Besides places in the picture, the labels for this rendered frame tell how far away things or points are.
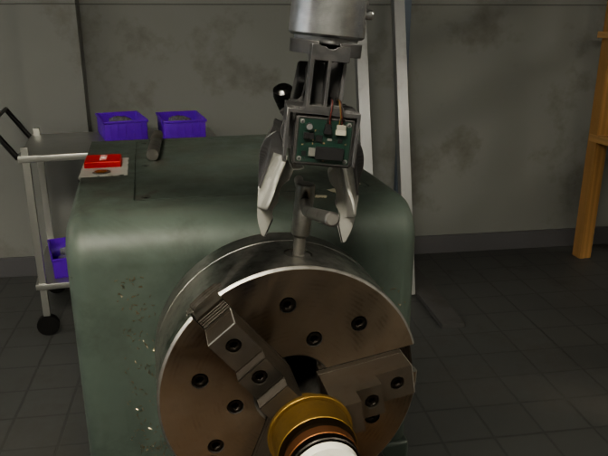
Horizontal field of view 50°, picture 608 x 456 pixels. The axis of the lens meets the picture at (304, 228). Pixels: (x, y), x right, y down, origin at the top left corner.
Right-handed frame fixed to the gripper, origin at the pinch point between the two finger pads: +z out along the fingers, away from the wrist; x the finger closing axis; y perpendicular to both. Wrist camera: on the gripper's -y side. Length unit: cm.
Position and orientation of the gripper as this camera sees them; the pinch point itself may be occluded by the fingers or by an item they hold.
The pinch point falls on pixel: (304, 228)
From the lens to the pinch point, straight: 71.6
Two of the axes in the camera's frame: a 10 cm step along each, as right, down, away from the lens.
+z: -1.0, 9.5, 2.9
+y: 0.7, 3.0, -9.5
